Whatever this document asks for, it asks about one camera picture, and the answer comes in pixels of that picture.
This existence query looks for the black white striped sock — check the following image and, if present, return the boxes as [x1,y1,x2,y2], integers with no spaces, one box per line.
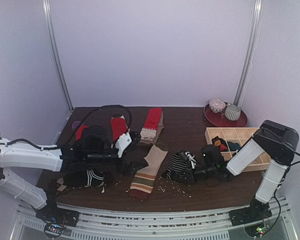
[161,152,188,180]

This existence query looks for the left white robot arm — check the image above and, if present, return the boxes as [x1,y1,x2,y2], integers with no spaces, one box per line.
[0,125,149,222]

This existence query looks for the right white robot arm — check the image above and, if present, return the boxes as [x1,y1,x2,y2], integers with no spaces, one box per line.
[163,120,299,221]

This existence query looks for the beige striped maroon sock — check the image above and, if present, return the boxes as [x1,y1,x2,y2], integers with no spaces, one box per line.
[129,141,169,200]

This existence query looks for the red sock centre left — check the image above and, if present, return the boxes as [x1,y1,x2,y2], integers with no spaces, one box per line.
[110,114,130,148]

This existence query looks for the red beige sock centre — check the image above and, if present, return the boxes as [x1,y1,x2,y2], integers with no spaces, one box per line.
[138,107,164,146]

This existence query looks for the black argyle rolled sock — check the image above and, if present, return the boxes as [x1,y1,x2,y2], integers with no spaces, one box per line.
[211,136,229,152]

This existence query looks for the black sock three white stripes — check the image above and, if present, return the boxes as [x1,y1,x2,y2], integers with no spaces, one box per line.
[63,168,113,188]

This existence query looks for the teal rolled sock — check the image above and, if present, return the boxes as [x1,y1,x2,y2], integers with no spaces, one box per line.
[227,141,241,152]

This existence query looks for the red round plate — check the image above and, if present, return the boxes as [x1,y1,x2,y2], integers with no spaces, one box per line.
[203,104,248,128]

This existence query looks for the wooden compartment box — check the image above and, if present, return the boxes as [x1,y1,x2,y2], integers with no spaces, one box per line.
[205,127,271,173]

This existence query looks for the red purple sock far left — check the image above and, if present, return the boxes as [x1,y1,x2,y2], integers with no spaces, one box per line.
[72,121,89,141]

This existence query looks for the white patterned bowl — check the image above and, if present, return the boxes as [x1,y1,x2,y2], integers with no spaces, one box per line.
[208,98,226,113]

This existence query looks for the grey striped cup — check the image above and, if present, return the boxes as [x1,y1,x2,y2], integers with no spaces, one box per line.
[224,104,241,122]

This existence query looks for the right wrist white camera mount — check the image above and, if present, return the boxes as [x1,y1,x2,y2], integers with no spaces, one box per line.
[185,151,198,169]

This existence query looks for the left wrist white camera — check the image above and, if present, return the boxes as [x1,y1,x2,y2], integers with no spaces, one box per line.
[114,132,132,158]

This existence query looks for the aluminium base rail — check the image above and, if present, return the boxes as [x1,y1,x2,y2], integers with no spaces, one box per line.
[8,197,300,240]

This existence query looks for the left black cable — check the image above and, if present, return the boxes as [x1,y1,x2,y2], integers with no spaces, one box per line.
[64,104,133,151]

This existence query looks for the black cable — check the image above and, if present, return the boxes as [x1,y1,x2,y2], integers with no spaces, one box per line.
[264,127,300,236]
[64,104,133,151]

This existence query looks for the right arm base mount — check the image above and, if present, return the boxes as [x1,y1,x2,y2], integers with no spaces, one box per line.
[228,199,272,238]

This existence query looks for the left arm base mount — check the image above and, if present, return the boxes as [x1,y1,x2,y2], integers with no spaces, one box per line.
[33,205,80,239]

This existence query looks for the right black cable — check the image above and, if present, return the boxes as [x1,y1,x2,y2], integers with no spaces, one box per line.
[264,127,300,236]

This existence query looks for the left aluminium corner post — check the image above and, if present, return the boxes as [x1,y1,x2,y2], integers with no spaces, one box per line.
[42,0,74,112]

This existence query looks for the aluminium corner post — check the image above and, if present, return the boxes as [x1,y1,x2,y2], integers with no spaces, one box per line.
[42,0,74,112]
[233,0,264,108]

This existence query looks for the right aluminium corner post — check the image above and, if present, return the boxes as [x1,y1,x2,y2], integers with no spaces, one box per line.
[233,0,264,108]

